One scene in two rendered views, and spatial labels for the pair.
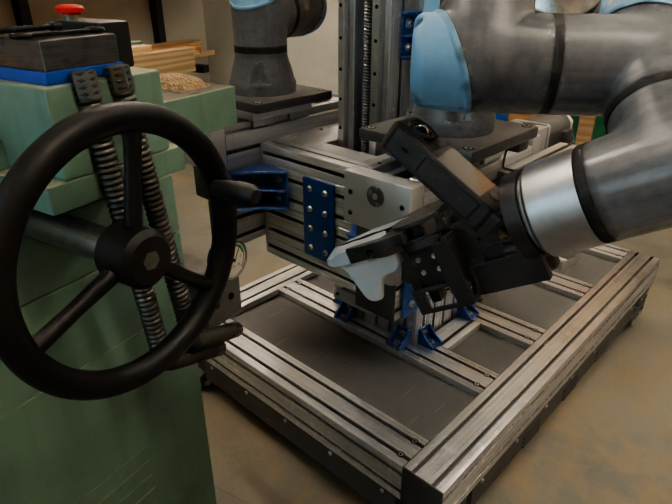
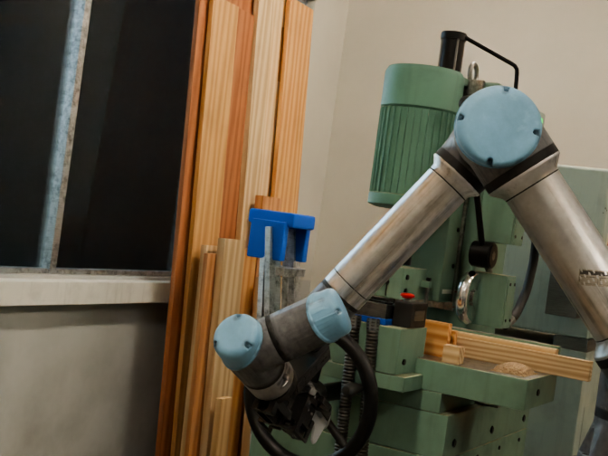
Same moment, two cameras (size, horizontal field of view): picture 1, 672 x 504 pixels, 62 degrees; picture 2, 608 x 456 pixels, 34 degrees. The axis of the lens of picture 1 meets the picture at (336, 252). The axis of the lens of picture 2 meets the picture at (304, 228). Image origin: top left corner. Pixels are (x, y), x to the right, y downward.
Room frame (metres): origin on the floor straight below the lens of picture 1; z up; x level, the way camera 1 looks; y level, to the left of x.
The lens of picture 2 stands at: (0.37, -1.71, 1.14)
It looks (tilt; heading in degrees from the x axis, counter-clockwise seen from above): 0 degrees down; 88
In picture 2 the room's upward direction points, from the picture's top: 8 degrees clockwise
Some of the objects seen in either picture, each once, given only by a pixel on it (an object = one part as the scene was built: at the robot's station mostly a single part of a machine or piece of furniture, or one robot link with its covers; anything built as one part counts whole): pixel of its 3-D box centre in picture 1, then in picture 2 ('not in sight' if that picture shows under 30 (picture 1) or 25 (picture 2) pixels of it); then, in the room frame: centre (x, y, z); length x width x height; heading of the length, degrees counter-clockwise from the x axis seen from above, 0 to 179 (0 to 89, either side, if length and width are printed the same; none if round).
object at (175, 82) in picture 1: (173, 79); (514, 367); (0.89, 0.25, 0.91); 0.10 x 0.07 x 0.02; 59
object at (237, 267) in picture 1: (225, 262); not in sight; (0.78, 0.17, 0.65); 0.06 x 0.04 x 0.08; 149
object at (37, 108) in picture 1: (74, 115); (380, 344); (0.62, 0.29, 0.91); 0.15 x 0.14 x 0.09; 149
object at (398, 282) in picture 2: not in sight; (400, 285); (0.67, 0.50, 1.03); 0.14 x 0.07 x 0.09; 59
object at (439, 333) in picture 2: not in sight; (397, 331); (0.67, 0.40, 0.94); 0.23 x 0.02 x 0.07; 149
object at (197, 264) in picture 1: (198, 289); not in sight; (0.81, 0.23, 0.58); 0.12 x 0.08 x 0.08; 59
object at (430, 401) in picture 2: not in sight; (372, 380); (0.63, 0.44, 0.82); 0.40 x 0.21 x 0.04; 149
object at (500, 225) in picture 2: not in sight; (505, 211); (0.90, 0.59, 1.22); 0.09 x 0.08 x 0.15; 59
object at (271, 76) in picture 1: (261, 67); not in sight; (1.30, 0.17, 0.87); 0.15 x 0.15 x 0.10
